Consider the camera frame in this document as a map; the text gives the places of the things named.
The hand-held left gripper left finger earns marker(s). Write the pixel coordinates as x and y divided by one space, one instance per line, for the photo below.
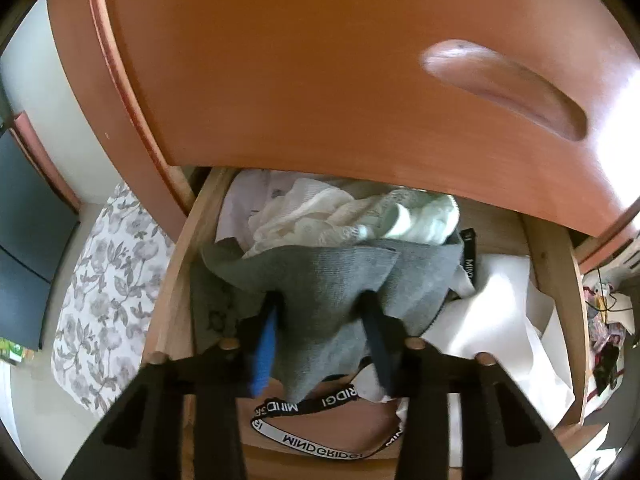
262 355

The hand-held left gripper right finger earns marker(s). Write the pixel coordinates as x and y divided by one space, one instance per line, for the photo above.
377 340

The grey knit cloth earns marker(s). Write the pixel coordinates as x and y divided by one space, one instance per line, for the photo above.
325 280

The white lace cloth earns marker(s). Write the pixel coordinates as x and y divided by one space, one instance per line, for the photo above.
320 215

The grey floral blanket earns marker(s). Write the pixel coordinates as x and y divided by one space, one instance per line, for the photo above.
105 285

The colourful toy pile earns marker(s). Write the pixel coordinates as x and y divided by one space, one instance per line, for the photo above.
607 320

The green package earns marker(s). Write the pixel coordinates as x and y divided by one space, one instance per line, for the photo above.
15 352

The dark blue-grey panel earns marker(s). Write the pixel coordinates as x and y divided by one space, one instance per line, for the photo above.
30 220

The plain wooden drawer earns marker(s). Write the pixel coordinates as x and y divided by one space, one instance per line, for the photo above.
300 70

